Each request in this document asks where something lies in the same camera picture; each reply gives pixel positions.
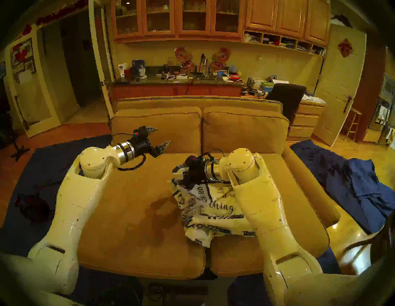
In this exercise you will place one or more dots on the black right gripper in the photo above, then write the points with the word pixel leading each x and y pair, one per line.
pixel 196 174

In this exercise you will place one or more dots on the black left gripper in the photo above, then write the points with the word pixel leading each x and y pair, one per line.
pixel 143 147

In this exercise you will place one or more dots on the printed scripture fleece blanket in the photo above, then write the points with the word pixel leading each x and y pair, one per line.
pixel 209 212

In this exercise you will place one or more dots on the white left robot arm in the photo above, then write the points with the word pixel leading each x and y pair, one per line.
pixel 74 209

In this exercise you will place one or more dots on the wooden counter with stone top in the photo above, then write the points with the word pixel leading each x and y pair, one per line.
pixel 157 91

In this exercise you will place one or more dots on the small brown teddy bear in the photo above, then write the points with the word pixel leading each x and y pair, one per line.
pixel 166 69

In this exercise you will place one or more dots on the red cup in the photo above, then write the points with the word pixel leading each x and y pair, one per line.
pixel 127 72

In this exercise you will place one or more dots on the dark blue carton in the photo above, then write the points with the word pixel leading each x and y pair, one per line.
pixel 138 66

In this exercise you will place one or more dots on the white lotion bottle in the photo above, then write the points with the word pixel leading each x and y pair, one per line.
pixel 121 71

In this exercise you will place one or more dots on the chrome sink faucet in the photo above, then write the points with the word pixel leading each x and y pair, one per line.
pixel 206 68

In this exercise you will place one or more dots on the white narrow open door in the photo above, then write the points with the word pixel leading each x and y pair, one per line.
pixel 99 61

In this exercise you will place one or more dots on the red toy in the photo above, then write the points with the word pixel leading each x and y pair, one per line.
pixel 236 78

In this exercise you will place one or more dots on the blue plush ball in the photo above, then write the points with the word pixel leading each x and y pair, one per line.
pixel 233 70

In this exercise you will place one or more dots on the black desk phone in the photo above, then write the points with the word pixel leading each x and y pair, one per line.
pixel 250 82

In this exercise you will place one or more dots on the white wifi router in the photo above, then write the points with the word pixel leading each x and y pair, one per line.
pixel 258 82

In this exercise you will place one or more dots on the black power strip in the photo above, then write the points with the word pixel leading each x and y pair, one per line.
pixel 176 291

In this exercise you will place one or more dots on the white glass french door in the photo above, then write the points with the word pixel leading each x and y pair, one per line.
pixel 35 101

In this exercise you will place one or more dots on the black office chair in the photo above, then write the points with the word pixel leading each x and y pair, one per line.
pixel 287 97

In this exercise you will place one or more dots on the white loose paper sheets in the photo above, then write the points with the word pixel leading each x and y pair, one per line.
pixel 280 81

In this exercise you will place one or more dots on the wooden desk with drawers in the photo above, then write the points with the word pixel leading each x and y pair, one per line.
pixel 304 120

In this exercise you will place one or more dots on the black standing fan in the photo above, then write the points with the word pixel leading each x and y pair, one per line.
pixel 17 150

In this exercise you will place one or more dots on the black and red floor device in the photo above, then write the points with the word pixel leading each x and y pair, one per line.
pixel 33 209

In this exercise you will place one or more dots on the white paper sheet on door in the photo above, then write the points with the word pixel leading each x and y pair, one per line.
pixel 25 76

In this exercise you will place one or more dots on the stack of papers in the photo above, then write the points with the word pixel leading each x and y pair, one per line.
pixel 313 99

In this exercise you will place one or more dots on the red garland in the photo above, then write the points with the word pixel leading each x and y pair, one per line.
pixel 60 13

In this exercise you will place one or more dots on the black television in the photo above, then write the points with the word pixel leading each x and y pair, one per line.
pixel 3 98

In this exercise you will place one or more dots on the red paper door decoration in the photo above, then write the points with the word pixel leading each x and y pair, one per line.
pixel 21 55

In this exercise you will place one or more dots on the red hanging ornament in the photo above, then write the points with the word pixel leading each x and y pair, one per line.
pixel 27 30

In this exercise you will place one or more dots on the cream panel door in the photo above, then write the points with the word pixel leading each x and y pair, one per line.
pixel 333 98

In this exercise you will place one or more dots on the crumpled dark blue cloth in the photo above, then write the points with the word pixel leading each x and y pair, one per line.
pixel 355 185

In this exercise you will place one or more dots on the wooden stool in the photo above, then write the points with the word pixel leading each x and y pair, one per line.
pixel 352 121

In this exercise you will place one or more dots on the red diamond door sign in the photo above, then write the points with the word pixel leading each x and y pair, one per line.
pixel 346 47

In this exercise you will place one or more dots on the hanging kitchen towels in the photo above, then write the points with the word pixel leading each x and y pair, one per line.
pixel 382 114

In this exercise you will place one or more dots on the dark ornament above door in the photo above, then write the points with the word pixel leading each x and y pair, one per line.
pixel 341 21

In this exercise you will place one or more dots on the steel microwave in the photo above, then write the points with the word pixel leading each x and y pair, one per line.
pixel 388 87

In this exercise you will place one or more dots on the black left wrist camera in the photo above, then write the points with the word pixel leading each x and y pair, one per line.
pixel 141 132

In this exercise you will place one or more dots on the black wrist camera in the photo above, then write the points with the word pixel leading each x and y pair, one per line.
pixel 141 132
pixel 193 161

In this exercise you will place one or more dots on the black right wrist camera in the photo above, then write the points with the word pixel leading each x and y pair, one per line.
pixel 193 161

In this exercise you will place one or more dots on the yellow loveseat sofa frame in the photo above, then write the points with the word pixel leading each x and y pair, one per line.
pixel 200 101

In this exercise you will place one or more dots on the wooden wall cabinets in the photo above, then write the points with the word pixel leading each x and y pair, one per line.
pixel 262 15

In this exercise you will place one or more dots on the framed wall picture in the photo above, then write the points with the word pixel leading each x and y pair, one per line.
pixel 2 68

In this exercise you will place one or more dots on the steel wall oven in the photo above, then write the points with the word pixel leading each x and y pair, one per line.
pixel 385 101

